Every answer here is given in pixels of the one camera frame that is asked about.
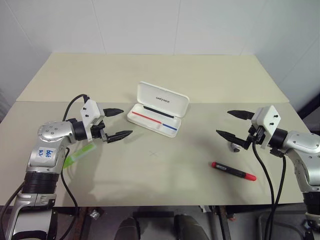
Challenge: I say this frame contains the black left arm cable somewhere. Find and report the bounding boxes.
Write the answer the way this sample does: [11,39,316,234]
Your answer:
[59,93,91,218]

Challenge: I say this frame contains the black pen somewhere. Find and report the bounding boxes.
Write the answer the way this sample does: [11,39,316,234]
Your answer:
[143,105,175,119]

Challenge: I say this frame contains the red and black marker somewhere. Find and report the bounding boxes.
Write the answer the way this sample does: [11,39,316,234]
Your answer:
[209,161,258,183]

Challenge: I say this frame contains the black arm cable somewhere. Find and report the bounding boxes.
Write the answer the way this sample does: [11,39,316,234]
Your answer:
[251,141,287,240]
[59,93,91,218]

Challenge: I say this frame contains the small white eraser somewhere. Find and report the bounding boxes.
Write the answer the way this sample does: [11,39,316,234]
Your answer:
[229,142,242,154]

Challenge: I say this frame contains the black metal table frame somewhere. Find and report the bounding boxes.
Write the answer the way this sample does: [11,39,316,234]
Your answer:
[199,204,237,240]

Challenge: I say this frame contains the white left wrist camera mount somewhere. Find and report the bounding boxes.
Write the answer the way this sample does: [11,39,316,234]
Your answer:
[79,99,106,131]

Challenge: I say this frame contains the blue pen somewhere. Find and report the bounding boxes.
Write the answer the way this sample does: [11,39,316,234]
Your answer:
[162,122,179,132]

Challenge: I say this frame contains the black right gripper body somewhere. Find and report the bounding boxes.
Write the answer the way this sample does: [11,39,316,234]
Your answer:
[245,124,267,151]

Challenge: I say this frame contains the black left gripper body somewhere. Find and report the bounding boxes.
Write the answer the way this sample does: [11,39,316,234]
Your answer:
[89,120,108,143]

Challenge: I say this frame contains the white open pencil case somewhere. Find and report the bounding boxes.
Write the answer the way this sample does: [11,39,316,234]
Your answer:
[126,80,190,139]

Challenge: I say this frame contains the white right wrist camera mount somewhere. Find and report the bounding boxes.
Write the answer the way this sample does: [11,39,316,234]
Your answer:
[250,104,282,151]

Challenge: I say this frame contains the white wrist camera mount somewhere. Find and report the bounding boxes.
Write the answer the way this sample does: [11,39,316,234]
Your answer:
[79,99,106,131]
[250,104,282,151]

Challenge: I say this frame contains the dark rounded shape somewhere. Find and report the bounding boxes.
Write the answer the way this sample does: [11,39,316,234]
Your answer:
[173,214,209,240]
[117,216,141,240]

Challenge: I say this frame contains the green highlighter pen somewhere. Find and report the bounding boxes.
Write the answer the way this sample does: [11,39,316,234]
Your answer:
[62,142,97,170]

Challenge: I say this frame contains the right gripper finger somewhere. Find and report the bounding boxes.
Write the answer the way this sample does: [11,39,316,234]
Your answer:
[226,109,255,121]
[215,129,249,151]

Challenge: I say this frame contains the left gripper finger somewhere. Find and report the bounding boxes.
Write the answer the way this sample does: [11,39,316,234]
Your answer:
[105,129,134,144]
[103,107,125,118]

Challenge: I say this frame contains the red pen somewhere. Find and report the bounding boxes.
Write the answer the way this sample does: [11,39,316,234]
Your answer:
[131,111,163,124]

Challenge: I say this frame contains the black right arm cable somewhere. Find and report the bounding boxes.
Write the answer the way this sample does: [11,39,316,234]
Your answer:
[251,141,287,240]

